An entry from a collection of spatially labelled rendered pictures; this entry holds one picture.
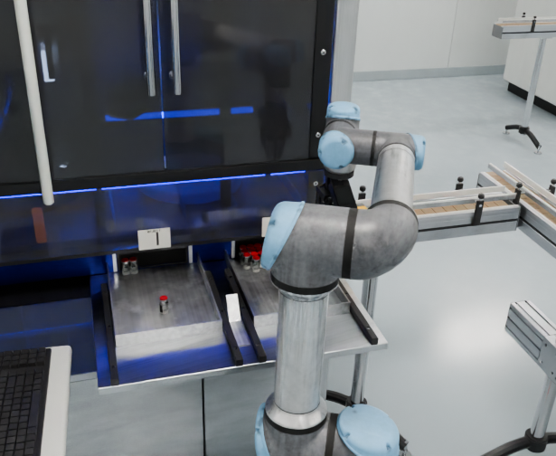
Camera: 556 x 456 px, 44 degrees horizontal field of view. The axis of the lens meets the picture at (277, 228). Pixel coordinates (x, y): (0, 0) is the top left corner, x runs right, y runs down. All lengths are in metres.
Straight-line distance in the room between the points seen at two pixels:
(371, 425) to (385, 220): 0.41
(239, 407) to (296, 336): 1.12
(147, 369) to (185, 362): 0.09
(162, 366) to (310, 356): 0.53
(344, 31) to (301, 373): 0.91
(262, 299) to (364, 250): 0.82
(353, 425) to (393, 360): 1.82
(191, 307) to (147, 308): 0.11
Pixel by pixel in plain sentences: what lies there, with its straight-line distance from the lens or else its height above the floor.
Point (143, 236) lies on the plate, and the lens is 1.85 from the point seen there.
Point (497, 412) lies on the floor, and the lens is 2.98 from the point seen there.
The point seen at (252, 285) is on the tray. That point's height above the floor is 0.88.
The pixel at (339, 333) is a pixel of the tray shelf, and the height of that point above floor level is 0.88.
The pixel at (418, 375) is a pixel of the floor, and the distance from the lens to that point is 3.06.
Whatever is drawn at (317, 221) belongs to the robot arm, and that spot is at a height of 1.43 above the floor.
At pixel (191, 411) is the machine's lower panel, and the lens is 2.24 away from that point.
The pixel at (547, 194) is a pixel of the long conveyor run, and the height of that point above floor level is 0.96.
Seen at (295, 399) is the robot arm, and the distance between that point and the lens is 1.25.
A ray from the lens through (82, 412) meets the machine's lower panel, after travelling 2.19.
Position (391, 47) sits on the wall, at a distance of 7.09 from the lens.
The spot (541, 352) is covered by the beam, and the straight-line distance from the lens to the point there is 2.51.
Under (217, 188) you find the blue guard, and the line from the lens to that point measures 1.82.
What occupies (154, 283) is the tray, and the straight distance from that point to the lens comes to 1.93.
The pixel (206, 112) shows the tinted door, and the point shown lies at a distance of 1.75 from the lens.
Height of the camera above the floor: 1.92
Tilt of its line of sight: 28 degrees down
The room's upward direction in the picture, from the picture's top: 2 degrees clockwise
